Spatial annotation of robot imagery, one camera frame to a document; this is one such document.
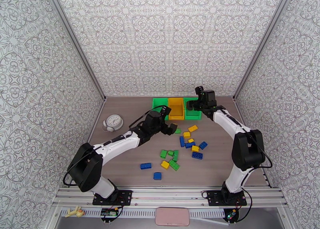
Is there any green plastic bin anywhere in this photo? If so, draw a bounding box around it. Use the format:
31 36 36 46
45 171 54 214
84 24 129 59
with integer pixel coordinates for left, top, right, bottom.
183 97 202 121
151 98 168 121

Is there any yellow plastic bin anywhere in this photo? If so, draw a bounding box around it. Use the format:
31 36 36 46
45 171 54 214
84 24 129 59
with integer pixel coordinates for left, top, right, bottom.
167 98 186 121

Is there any white alarm clock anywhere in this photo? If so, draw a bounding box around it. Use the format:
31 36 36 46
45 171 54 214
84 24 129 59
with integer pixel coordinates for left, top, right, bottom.
102 114 124 133

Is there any pink rectangular pad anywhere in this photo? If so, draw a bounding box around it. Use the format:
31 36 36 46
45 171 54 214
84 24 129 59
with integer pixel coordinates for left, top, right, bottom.
155 207 190 227

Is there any small circuit board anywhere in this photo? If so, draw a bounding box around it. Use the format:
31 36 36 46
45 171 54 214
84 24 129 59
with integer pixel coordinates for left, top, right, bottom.
100 209 120 217
223 208 239 223

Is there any yellow toy figure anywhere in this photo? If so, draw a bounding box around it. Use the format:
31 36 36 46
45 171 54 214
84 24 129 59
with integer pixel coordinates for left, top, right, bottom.
65 206 86 218

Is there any aluminium side rail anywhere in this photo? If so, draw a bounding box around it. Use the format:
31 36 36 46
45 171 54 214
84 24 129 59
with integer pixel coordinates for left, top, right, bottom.
85 97 108 146

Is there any aluminium frame rail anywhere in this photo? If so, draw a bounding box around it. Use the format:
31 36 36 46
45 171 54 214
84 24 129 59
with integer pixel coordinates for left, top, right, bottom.
51 185 288 209

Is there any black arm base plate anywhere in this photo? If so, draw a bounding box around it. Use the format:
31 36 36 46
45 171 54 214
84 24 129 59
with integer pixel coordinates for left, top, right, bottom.
92 190 133 206
207 190 248 207

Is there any aluminium corner post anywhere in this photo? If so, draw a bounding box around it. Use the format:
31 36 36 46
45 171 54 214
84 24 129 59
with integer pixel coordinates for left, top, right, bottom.
232 0 295 102
42 0 108 102

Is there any white slotted cable duct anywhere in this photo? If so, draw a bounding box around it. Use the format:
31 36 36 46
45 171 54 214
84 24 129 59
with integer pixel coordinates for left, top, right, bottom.
60 207 227 218

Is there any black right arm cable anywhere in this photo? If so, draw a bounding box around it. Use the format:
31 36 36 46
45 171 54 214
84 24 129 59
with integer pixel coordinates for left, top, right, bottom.
246 132 273 169

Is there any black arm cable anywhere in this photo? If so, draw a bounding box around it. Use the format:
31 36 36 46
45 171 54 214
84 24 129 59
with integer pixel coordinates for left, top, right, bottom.
246 132 273 169
62 105 166 187

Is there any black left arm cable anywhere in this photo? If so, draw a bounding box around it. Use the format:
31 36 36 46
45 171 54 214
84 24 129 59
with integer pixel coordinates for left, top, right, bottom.
62 105 166 187

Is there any black base cable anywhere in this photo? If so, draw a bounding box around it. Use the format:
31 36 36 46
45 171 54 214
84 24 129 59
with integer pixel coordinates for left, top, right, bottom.
237 189 254 223

